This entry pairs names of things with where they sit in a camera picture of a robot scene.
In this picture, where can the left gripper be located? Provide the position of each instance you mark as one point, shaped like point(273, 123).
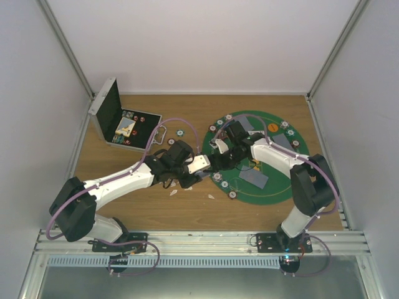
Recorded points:
point(187, 182)

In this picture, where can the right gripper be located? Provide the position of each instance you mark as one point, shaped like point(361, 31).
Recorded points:
point(222, 166)

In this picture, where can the blue playing card deck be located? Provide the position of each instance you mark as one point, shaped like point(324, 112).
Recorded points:
point(202, 174)

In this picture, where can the clear round button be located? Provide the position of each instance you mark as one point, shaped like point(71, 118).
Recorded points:
point(237, 184)

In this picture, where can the hundred chips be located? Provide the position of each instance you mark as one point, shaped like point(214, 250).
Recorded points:
point(212, 129)
point(232, 195)
point(295, 143)

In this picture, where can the green fifty chip stack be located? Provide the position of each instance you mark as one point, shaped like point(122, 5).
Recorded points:
point(180, 133)

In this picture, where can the orange big blind button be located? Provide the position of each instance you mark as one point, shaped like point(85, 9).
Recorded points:
point(272, 127)

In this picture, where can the face up community card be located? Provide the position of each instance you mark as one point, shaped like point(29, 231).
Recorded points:
point(262, 133)

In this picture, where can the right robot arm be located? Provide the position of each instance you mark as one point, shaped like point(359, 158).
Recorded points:
point(313, 186)

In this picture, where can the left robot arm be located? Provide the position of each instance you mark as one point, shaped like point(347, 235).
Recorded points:
point(74, 210)

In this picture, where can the white debris pile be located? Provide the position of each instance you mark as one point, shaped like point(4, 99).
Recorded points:
point(175, 188)

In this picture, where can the round green poker mat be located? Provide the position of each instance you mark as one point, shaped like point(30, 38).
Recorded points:
point(278, 187)

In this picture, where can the aluminium poker case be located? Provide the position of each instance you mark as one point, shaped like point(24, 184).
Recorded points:
point(106, 113)

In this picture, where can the card pack in case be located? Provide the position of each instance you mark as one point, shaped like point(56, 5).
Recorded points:
point(125, 127)

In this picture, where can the chips in case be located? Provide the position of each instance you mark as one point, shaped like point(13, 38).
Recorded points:
point(128, 114)

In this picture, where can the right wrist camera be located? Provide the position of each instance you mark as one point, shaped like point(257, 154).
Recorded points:
point(220, 145)

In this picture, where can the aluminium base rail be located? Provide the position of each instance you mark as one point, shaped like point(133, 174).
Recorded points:
point(199, 249)

